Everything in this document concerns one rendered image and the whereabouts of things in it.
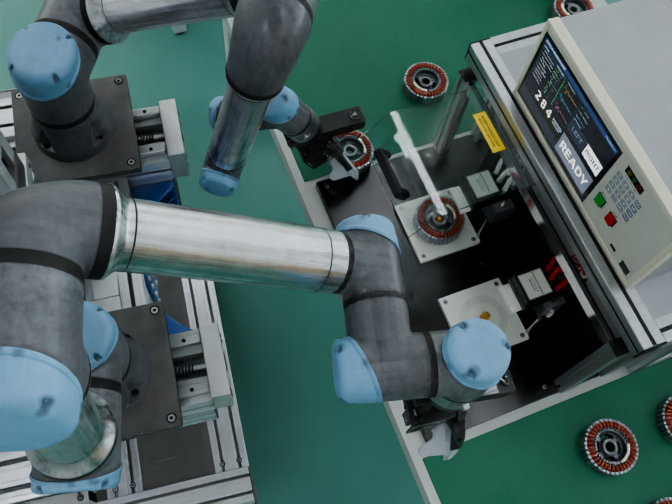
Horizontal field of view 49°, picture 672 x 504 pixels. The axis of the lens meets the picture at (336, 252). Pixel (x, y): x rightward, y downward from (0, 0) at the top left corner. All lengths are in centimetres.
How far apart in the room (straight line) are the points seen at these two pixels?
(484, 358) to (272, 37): 56
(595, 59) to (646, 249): 32
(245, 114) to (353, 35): 82
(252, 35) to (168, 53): 184
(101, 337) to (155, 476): 106
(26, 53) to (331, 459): 147
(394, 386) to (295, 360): 154
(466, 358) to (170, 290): 151
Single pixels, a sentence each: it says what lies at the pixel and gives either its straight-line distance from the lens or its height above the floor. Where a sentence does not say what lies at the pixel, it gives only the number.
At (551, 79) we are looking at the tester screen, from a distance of 137.
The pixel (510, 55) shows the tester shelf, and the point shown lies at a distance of 155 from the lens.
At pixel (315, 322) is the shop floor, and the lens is 238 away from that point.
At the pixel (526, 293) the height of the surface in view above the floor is 92.
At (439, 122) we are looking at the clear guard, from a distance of 147.
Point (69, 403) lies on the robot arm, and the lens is 66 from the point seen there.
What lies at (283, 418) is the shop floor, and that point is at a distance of 230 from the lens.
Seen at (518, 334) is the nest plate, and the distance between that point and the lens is 163.
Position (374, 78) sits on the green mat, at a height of 75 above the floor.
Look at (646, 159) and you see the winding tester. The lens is 124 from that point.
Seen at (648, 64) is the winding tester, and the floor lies 132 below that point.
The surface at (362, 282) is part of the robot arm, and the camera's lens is 84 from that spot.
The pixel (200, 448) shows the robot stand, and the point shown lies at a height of 21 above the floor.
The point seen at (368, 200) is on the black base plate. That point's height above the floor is 77.
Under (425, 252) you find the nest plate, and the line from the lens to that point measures 164.
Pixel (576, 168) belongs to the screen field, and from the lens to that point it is 137.
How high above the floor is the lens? 226
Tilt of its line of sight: 66 degrees down
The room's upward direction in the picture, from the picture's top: 10 degrees clockwise
